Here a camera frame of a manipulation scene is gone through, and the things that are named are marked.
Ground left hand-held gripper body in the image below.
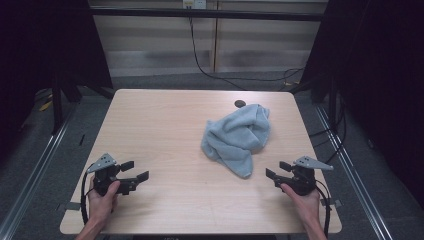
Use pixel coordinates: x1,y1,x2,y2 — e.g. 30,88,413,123
87,153,139,197

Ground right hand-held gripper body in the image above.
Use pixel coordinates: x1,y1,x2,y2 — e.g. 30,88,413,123
274,155,334,197

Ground light blue towel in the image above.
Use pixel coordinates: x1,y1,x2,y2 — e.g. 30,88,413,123
200,103,272,179

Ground person's right hand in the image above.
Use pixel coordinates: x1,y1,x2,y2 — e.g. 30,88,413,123
280,183,322,228

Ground person's left hand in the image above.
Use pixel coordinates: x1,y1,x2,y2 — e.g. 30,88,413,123
88,180,121,228

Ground grey tape strip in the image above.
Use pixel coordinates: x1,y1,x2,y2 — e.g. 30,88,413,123
64,201,83,212
320,198,343,208

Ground black metal stand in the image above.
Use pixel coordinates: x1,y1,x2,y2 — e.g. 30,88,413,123
51,74,65,135
327,76,338,132

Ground yellow object on floor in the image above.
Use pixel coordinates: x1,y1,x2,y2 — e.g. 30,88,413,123
38,99,54,113

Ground black curtain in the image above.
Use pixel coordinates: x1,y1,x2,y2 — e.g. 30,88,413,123
0,0,114,164
298,0,424,209

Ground black horizontal metal bar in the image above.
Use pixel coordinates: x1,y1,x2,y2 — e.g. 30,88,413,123
89,7,325,23

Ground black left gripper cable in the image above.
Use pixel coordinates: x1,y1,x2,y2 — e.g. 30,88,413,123
80,163,96,225

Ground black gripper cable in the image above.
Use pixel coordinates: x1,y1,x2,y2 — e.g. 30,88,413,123
314,179,333,238
80,163,96,225

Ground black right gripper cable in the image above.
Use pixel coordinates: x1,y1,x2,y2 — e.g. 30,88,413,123
314,179,333,238

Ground metal floor rail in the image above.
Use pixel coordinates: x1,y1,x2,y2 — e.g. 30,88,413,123
314,104,395,240
0,108,78,240

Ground black floor cables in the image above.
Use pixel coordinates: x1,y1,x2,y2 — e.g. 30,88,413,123
308,94,348,165

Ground long black wall cable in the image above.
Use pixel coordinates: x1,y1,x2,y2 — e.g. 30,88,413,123
188,16,305,92

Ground white wall socket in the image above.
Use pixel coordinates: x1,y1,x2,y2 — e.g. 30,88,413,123
182,0,208,10

